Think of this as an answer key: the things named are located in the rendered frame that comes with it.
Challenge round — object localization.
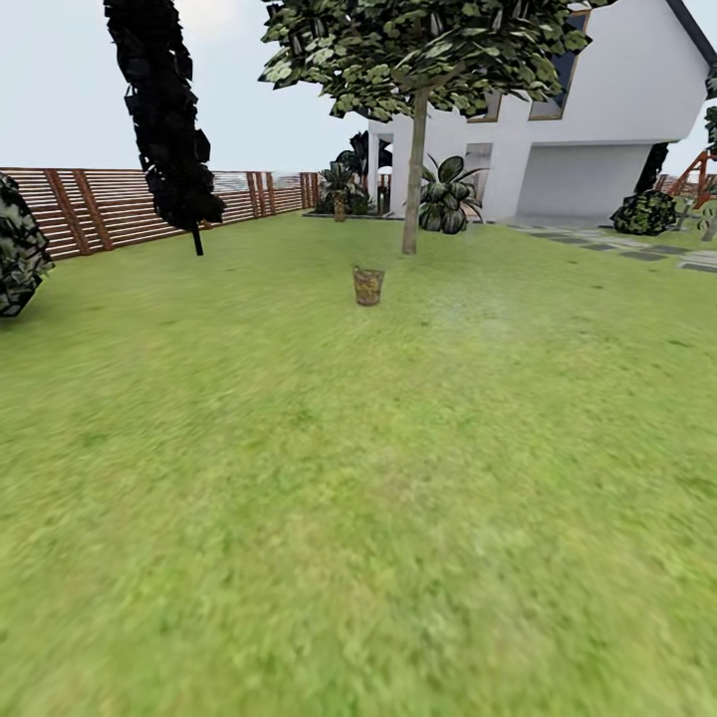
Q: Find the wicker basket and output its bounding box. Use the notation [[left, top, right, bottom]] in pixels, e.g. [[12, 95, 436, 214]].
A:
[[354, 269, 384, 307]]

